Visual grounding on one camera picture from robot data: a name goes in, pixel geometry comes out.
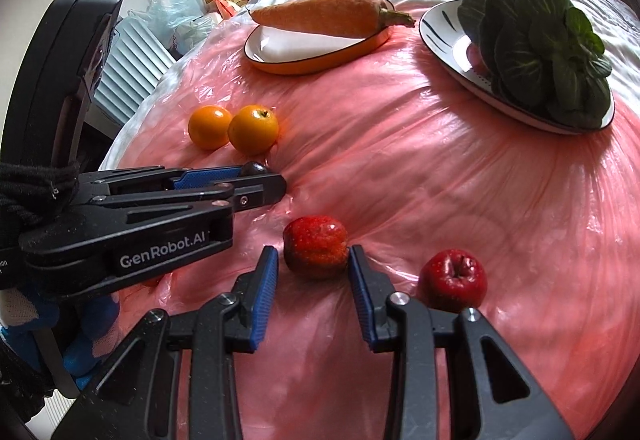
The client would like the small orange tomato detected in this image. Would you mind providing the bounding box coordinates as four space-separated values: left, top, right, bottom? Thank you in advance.
188 105 232 151
228 104 280 156

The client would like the red apple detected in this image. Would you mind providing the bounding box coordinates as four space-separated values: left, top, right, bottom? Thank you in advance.
283 216 348 281
416 248 488 313

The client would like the dark plum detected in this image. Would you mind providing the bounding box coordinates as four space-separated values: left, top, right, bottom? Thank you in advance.
239 160 270 177

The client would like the blue gloved left hand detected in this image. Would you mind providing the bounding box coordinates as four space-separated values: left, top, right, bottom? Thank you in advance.
0 288 122 378

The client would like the light blue suitcase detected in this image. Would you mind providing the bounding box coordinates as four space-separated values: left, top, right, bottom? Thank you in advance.
93 16 176 126

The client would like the orange rimmed oval dish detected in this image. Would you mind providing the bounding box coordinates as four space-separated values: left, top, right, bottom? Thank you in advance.
244 23 390 75

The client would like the blue plastic bag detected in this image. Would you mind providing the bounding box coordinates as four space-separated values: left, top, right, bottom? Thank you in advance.
128 0 222 56

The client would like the large carrot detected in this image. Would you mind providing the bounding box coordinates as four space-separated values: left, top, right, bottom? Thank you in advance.
250 0 416 38

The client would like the pink plastic sheet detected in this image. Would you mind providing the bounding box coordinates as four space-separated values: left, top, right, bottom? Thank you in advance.
108 4 639 439

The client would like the white black striped plate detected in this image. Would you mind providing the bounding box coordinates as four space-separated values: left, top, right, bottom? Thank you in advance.
419 0 615 134

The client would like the green leafy vegetable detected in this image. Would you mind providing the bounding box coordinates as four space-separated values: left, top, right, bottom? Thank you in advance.
458 0 613 131

